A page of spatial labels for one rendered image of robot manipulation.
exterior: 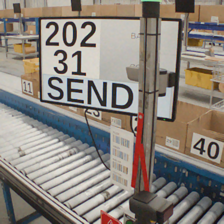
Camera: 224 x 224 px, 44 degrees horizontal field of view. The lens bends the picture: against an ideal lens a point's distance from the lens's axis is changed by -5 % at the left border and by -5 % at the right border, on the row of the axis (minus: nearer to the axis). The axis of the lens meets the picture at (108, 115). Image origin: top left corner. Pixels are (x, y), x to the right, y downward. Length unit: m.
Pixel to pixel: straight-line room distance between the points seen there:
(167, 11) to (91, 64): 5.89
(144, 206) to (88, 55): 0.48
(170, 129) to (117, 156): 0.65
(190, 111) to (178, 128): 0.30
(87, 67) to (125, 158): 0.31
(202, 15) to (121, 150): 5.62
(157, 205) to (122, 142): 0.20
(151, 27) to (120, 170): 0.43
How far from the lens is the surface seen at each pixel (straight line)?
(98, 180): 1.49
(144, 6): 0.70
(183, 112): 1.74
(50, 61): 0.99
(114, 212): 1.27
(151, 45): 0.69
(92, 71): 0.91
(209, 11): 6.26
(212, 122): 1.67
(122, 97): 0.88
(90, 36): 0.91
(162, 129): 1.49
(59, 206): 1.34
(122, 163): 0.85
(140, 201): 0.79
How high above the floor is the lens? 1.57
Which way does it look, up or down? 21 degrees down
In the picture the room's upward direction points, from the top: straight up
